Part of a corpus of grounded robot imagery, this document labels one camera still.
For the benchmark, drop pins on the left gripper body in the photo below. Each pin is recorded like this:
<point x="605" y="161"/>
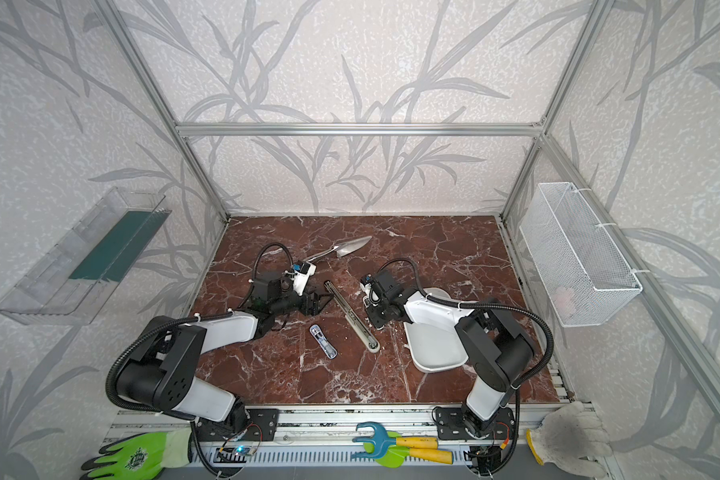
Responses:
<point x="303" y="303"/>

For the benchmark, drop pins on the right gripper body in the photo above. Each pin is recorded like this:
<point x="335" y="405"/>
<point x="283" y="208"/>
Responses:
<point x="375" y="309"/>

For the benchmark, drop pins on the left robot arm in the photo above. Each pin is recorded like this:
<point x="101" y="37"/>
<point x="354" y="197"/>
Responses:
<point x="156" y="373"/>

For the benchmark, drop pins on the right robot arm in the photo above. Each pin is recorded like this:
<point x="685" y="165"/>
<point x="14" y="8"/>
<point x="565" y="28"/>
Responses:
<point x="505" y="345"/>

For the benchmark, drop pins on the silver metal trowel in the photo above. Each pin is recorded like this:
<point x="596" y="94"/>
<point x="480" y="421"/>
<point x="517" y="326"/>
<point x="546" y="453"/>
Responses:
<point x="341" y="249"/>

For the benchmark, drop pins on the white oval tray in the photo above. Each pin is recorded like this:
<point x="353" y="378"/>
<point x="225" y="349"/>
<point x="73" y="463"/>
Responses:
<point x="433" y="342"/>

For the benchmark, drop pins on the teal garden hand rake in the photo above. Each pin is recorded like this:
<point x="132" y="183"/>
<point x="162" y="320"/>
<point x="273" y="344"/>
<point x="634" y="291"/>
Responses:
<point x="381" y="440"/>

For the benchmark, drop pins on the green garden hand shovel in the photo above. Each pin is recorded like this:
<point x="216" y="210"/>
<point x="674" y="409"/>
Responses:
<point x="396" y="456"/>

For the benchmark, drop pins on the pink object in basket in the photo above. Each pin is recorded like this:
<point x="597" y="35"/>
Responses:
<point x="564" y="302"/>

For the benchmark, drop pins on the green work glove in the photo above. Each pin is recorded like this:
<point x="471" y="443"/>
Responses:
<point x="141" y="456"/>

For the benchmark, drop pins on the white cloth glove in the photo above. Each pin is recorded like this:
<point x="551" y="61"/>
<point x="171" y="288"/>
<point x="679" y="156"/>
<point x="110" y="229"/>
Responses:
<point x="568" y="437"/>

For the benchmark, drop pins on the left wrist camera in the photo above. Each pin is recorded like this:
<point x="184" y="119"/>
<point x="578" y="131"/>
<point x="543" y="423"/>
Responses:
<point x="302" y="271"/>

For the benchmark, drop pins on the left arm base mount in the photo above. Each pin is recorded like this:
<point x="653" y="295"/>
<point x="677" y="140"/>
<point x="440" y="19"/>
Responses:
<point x="257" y="424"/>

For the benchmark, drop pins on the aluminium frame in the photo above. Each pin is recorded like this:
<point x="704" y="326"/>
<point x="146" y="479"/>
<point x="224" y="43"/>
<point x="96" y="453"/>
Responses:
<point x="679" y="337"/>

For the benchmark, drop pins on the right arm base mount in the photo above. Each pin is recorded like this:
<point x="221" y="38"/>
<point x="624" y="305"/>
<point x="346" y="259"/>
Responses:
<point x="450" y="425"/>

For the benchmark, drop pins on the white wire mesh basket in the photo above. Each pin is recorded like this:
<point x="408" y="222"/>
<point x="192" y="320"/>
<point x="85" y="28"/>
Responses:
<point x="572" y="247"/>

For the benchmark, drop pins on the clear plastic wall shelf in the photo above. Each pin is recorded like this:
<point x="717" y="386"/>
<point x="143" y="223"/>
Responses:
<point x="71" y="283"/>

